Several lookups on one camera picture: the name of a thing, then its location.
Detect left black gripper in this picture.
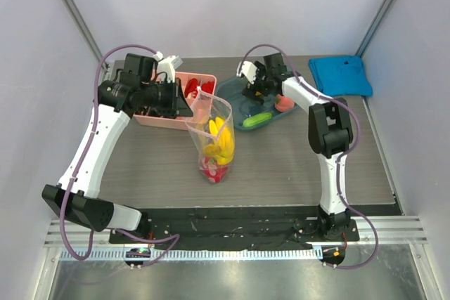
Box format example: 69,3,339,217
141,77,193,117

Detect green cucumber toy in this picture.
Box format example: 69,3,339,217
243,112,273,128

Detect clear pink zip top bag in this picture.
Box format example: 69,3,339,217
184,87,236,173

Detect yellow banana bunch toy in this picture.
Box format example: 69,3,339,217
203,117,235,166

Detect pink dragon fruit toy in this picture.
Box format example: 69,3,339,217
200,157,229,183

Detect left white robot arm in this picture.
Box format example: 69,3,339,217
41,53,193,243

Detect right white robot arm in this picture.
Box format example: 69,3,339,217
236,53,353,240

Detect red fabric item left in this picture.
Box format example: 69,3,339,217
184,78,199,98

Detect red fabric item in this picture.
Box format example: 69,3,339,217
200,81,215,94
184,78,199,98

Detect pink peach toy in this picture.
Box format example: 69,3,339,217
274,94,295,112

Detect teal plastic fruit tray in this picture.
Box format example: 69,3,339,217
215,77,300,131

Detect pink divided organizer box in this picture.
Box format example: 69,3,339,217
134,72,217,130

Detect red fabric item right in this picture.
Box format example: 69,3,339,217
200,81,215,94

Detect folded blue cloth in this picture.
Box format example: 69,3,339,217
308,56,373,96

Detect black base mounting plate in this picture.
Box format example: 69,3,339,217
130,206,360,249

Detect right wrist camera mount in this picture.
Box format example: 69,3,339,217
236,61,262,84

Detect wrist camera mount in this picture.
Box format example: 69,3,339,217
236,61,262,84
153,51,183,83

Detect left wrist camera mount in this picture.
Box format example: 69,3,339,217
153,51,183,83

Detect white slotted cable duct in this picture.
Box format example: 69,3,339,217
59,247,323,261

